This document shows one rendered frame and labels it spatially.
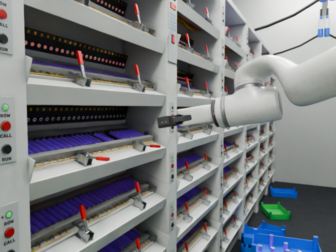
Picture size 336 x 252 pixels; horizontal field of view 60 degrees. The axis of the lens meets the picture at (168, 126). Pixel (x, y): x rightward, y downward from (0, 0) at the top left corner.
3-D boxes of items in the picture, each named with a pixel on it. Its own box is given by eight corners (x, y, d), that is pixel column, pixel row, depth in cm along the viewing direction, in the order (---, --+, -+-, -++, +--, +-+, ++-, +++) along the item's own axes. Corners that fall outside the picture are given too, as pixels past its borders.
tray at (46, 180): (162, 157, 113) (170, 135, 111) (24, 203, 59) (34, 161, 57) (122, 137, 121) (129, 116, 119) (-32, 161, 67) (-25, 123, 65)
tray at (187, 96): (217, 106, 174) (225, 84, 171) (173, 106, 120) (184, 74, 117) (187, 95, 182) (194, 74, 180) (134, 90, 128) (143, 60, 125)
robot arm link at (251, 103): (222, 88, 75) (225, 122, 73) (276, 77, 69) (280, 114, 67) (231, 98, 82) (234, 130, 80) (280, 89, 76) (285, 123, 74)
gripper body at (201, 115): (223, 99, 83) (187, 106, 88) (212, 98, 74) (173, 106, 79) (227, 125, 83) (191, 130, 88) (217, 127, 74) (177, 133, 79)
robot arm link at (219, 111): (230, 96, 82) (220, 98, 83) (221, 95, 74) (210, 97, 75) (234, 126, 82) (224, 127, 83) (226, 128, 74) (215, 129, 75)
